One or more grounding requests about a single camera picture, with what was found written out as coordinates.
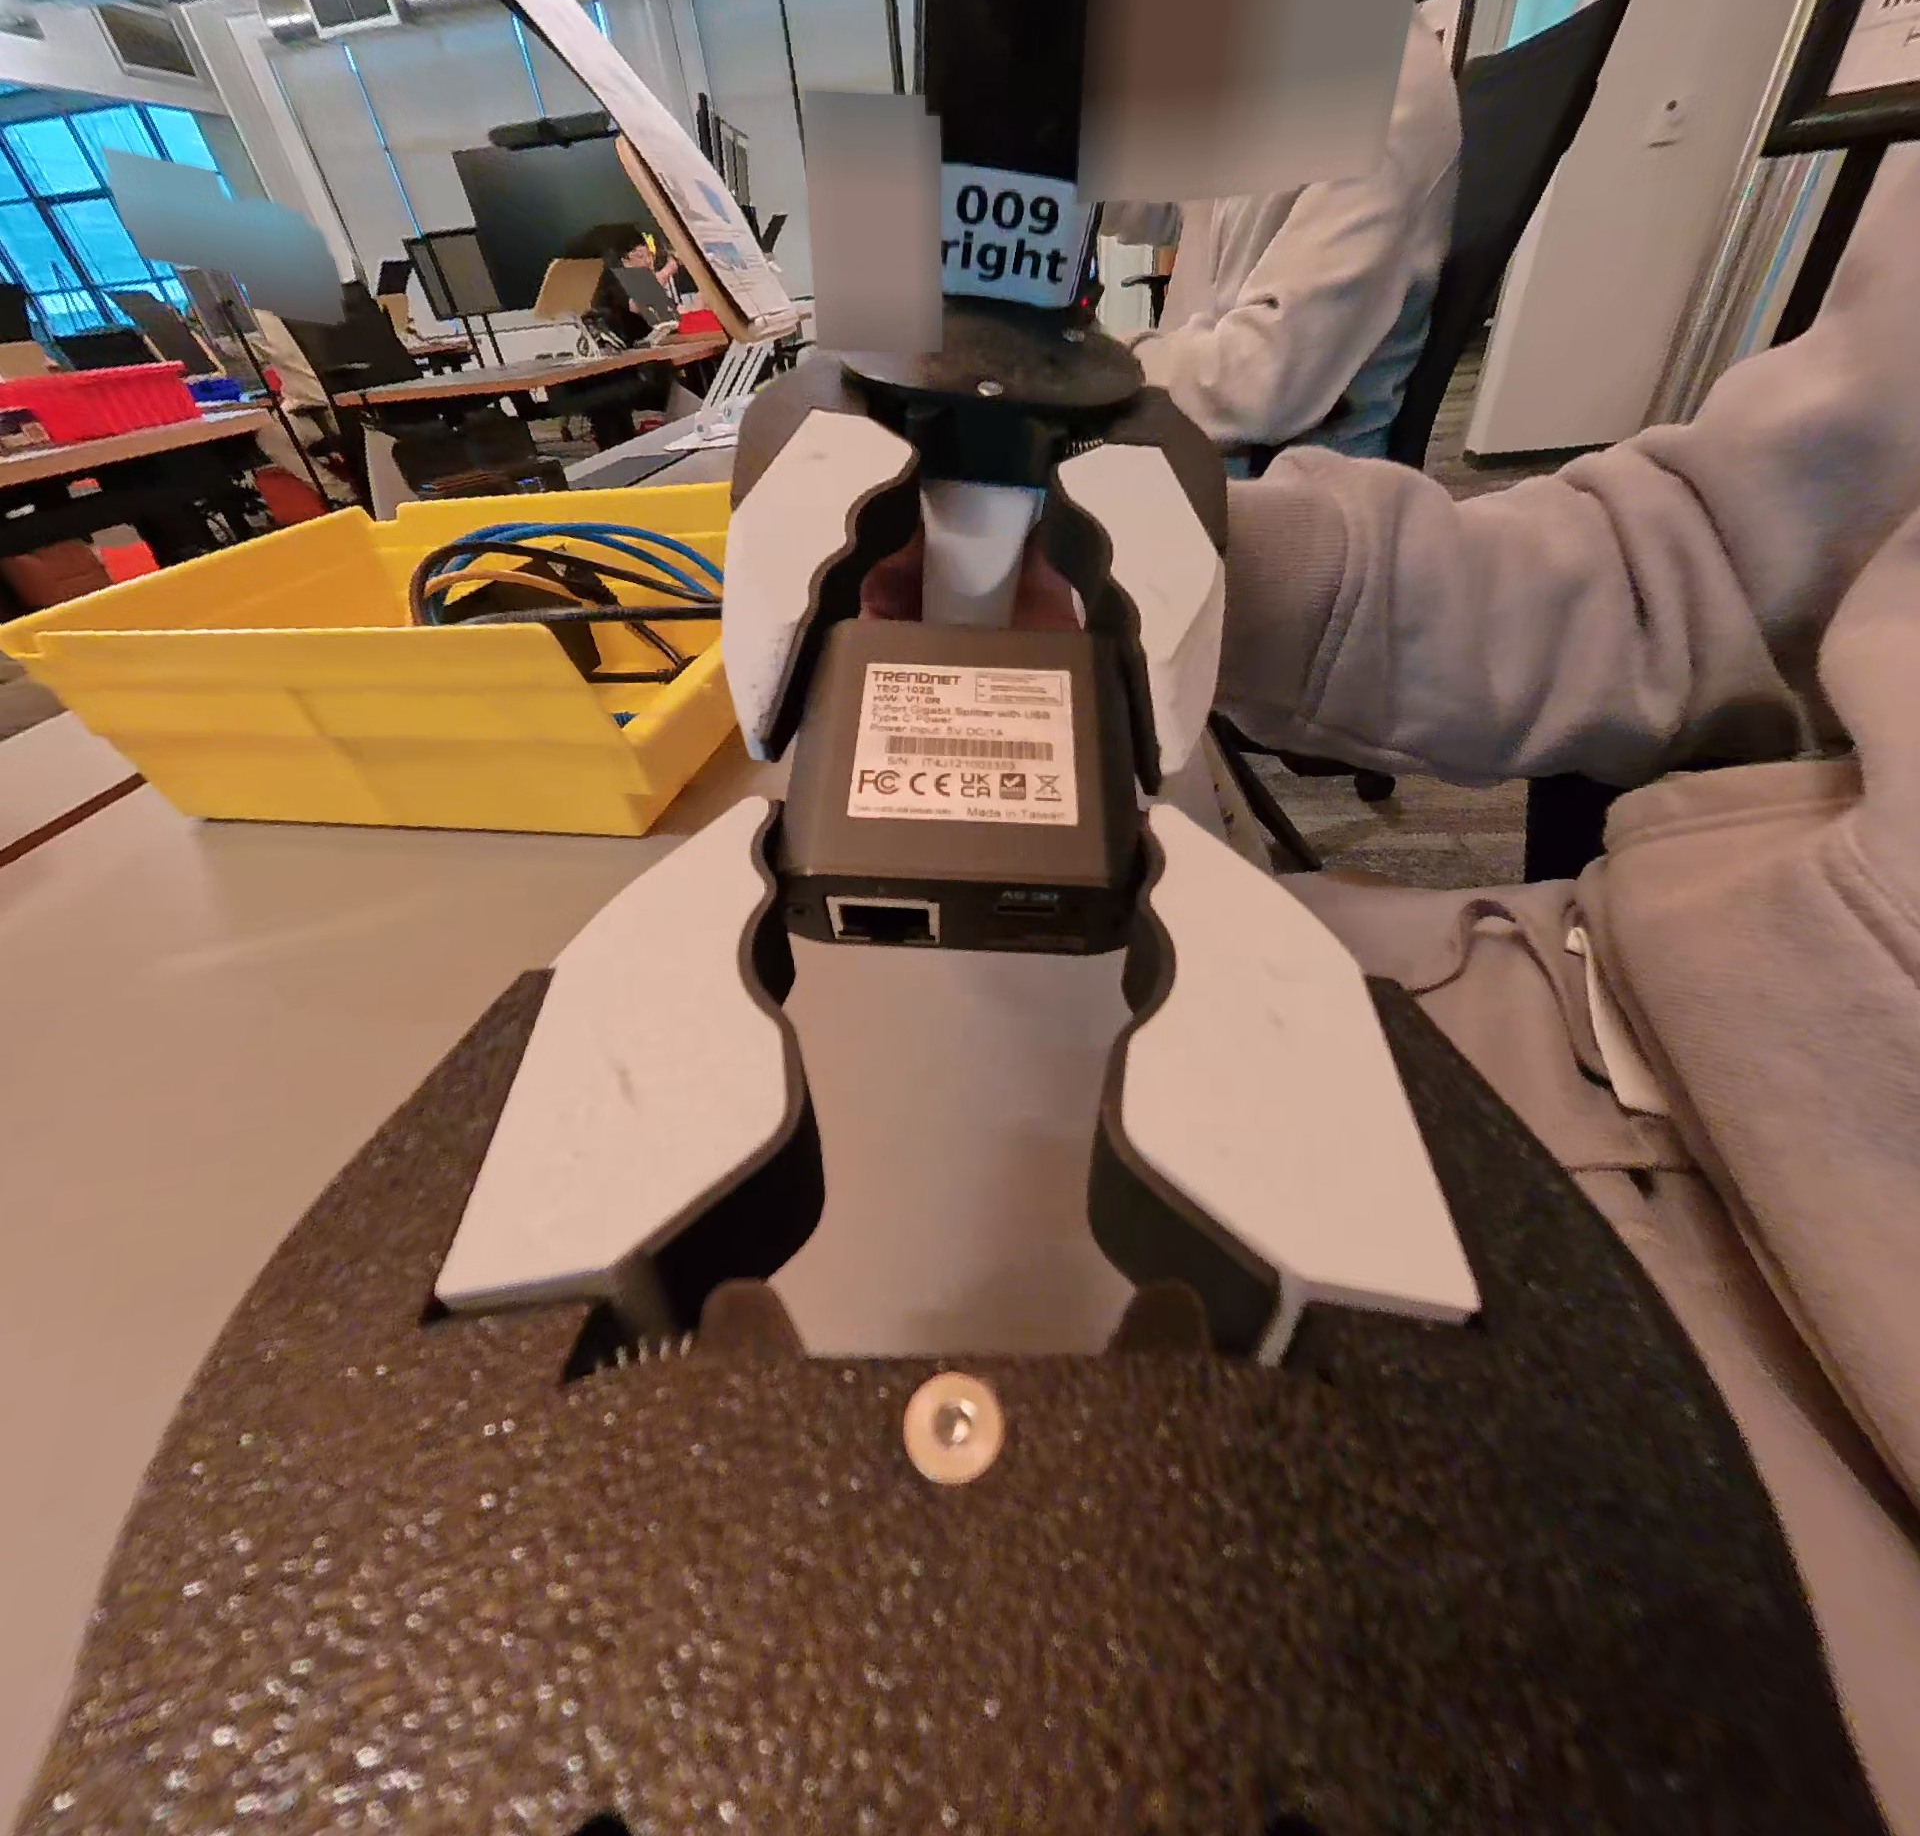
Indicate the yellow plastic bin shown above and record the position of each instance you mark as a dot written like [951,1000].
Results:
[300,726]

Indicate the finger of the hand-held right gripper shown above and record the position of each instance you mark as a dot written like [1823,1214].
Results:
[780,561]
[1163,590]

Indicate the large black wall screen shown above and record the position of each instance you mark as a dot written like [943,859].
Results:
[524,217]

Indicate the person's right forearm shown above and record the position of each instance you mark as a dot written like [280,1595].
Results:
[1500,607]

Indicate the grey desk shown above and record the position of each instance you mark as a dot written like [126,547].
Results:
[225,1056]

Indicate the person's right hand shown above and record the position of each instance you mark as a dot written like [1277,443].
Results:
[896,584]

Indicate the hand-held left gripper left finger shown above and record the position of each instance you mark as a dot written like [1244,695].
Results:
[630,1101]

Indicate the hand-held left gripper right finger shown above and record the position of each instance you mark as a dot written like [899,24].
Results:
[1290,1101]

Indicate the red plastic bin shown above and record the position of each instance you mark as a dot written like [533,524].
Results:
[91,404]

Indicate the black office chair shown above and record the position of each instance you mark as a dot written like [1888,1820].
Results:
[1530,186]

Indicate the instruction sheet document stand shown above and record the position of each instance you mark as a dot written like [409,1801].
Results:
[705,217]

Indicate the small black monitor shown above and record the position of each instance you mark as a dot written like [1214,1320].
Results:
[451,273]

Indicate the black framed wall sign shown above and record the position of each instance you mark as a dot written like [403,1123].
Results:
[1890,6]

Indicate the black network splitter box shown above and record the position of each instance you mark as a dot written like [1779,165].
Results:
[960,757]

